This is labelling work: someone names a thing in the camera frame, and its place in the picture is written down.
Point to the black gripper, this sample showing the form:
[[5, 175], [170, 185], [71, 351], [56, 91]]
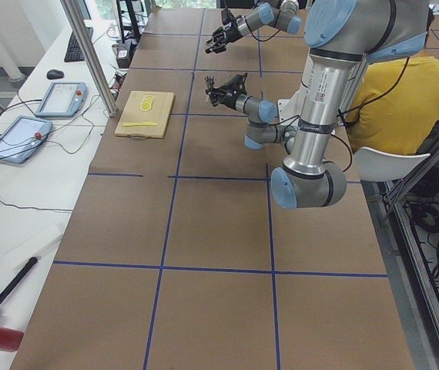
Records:
[[235, 33], [229, 99]]

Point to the steel measuring jigger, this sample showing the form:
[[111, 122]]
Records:
[[210, 81]]

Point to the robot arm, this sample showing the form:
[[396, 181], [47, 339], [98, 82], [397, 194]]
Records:
[[280, 15], [339, 35]]

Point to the lemon slices stack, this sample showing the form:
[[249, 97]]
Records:
[[146, 103]]

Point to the wooden cutting board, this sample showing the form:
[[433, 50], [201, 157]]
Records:
[[160, 114]]

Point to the yellow plastic knife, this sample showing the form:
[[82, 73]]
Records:
[[143, 123]]

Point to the black keyboard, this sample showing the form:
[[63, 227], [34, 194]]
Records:
[[73, 51]]

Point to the upper teach pendant tablet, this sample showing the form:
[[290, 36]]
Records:
[[62, 100]]

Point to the teach pendant tablet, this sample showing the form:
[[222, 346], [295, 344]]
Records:
[[62, 100], [23, 137]]

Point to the black computer mouse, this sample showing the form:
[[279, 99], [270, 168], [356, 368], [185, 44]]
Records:
[[55, 74]]

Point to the white plastic chair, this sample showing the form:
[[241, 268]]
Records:
[[377, 166]]

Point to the person in yellow shirt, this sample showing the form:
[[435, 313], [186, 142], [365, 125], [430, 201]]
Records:
[[396, 105]]

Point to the lower teach pendant tablet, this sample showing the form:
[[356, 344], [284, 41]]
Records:
[[23, 137]]

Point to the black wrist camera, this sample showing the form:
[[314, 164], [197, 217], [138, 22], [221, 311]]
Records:
[[238, 81], [226, 16]]

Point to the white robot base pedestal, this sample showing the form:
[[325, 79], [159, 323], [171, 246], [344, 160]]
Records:
[[289, 110]]

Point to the aluminium frame post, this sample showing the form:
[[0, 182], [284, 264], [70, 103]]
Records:
[[78, 26]]

